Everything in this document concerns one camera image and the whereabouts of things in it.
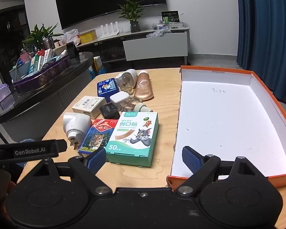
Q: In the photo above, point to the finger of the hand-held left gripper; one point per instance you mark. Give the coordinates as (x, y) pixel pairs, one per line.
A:
(61, 146)

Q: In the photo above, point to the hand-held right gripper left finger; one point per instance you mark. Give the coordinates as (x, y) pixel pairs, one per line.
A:
(96, 159)

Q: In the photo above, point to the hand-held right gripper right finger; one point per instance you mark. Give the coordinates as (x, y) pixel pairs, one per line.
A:
(191, 159)

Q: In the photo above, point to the red blue tiger card box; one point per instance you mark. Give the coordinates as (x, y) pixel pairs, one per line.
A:
(95, 136)

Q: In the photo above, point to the white plug adapter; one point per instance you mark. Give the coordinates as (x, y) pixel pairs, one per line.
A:
(76, 124)

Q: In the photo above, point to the green white bandage box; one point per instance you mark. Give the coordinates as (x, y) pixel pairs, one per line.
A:
(131, 138)

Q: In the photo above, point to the orange cardboard box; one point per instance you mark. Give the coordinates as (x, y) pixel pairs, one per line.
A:
(216, 124)

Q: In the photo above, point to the small white carton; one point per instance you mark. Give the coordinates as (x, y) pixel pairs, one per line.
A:
(85, 105)

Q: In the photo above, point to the small black charger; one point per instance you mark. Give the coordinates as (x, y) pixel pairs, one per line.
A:
(108, 111)

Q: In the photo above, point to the blue tin box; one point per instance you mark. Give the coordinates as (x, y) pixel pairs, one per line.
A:
(107, 89)

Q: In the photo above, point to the rose gold bottle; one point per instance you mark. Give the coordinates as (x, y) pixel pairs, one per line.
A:
(144, 85)

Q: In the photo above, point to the black round glass table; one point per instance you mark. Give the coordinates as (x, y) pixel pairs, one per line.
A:
(38, 102)

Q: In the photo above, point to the lilac plastic container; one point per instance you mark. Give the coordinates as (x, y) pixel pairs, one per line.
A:
(3, 93)

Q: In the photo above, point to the purple patterned tin tray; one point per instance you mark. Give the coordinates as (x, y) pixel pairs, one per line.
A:
(43, 76)

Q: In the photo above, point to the blue carton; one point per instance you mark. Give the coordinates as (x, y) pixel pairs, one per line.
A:
(99, 72)

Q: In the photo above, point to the pile of medicine boxes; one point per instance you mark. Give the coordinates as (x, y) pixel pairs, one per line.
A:
(38, 60)

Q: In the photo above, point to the brown cardboard box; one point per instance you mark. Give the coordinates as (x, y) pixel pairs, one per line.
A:
(97, 62)

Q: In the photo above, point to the white plastic bag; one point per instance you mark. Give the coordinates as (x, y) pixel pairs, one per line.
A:
(70, 37)

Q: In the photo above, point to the leafy potted plant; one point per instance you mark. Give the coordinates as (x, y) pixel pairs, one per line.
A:
(39, 37)

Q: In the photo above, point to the yellow box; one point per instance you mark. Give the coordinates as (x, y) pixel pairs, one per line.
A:
(88, 37)

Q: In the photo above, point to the white television stand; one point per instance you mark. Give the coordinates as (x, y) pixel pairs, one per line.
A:
(155, 46)

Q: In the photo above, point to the white router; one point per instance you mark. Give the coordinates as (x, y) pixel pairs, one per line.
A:
(109, 32)

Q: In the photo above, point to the clear plastic bag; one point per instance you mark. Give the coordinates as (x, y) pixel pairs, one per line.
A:
(156, 33)

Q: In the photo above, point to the flat white box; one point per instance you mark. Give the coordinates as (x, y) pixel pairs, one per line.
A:
(176, 25)

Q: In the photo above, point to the blue curtain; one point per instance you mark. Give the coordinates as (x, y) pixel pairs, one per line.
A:
(267, 40)

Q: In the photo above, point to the black green box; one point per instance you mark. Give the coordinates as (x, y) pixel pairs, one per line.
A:
(170, 18)

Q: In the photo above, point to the black television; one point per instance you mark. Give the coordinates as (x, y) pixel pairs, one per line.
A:
(104, 2)

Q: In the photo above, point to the potted plant in glass vase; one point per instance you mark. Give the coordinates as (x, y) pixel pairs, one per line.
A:
(133, 14)

